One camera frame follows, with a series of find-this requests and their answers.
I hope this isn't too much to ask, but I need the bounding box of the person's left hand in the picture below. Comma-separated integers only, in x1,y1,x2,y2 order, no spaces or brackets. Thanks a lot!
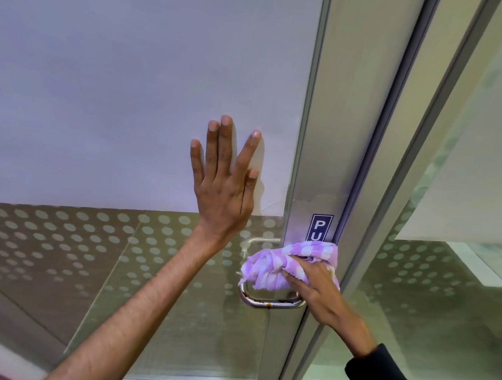
184,113,264,251

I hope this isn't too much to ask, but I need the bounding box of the person's right hand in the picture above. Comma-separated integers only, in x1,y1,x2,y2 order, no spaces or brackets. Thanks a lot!
275,254,383,360

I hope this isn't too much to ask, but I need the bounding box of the purple white striped cloth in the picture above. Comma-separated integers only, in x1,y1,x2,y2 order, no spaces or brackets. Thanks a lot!
237,237,343,296

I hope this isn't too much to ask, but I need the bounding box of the person's left forearm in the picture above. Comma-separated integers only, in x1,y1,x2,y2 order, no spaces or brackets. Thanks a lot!
43,220,233,380

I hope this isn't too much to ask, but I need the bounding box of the person's right forearm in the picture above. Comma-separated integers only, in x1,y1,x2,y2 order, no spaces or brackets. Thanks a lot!
344,340,437,380

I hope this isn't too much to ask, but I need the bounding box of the blue rectangular door sticker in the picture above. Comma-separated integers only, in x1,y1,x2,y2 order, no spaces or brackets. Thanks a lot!
306,213,334,244

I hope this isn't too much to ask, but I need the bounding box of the frosted glass door aluminium frame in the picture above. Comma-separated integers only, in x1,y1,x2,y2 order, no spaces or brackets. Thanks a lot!
0,0,429,380

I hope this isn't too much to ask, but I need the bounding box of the metal door handle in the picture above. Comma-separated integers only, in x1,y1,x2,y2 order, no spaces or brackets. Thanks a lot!
237,236,310,311

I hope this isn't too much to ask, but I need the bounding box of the aluminium door jamb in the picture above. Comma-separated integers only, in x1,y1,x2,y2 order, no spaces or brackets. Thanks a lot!
284,0,502,380

